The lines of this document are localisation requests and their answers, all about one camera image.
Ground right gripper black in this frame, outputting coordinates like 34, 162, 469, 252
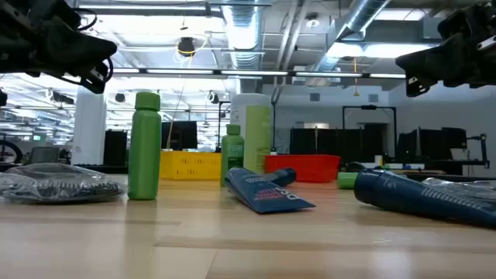
395, 0, 485, 98

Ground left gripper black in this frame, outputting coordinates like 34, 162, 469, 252
22, 0, 118, 95

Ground tall plain green bottle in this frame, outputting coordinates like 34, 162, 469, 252
127, 91, 163, 202

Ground large dark blue bottle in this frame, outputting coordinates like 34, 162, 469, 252
353, 168, 496, 229

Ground green batteries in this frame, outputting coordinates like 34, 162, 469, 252
336, 171, 360, 191

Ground small green printed bottle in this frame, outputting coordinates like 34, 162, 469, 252
220, 123, 246, 186

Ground dark blue squeeze tube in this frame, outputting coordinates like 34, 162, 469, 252
223, 167, 317, 215

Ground white pillar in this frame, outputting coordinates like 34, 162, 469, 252
71, 85, 108, 167

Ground black cabinet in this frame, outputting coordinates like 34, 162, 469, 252
103, 129, 129, 167

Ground gray office chair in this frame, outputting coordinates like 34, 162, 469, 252
29, 146, 61, 166

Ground black ceiling device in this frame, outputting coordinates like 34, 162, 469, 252
177, 36, 197, 58

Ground bicycle wheel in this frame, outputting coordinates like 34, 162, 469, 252
0, 139, 23, 164

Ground black monitor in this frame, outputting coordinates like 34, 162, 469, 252
161, 120, 198, 151

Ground black partition screen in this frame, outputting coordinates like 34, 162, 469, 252
289, 126, 388, 164

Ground yellow plastic basket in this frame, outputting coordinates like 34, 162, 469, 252
160, 150, 222, 181

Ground red plastic basket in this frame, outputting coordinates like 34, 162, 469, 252
264, 153, 342, 184

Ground long ceiling light strip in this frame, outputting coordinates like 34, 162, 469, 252
112, 68, 407, 79

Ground white green wipes canister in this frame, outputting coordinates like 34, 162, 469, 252
229, 92, 273, 175

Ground black metal stand frame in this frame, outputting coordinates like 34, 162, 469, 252
342, 105, 398, 160

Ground silver ventilation duct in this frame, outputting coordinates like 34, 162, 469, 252
220, 0, 268, 71
309, 0, 391, 74

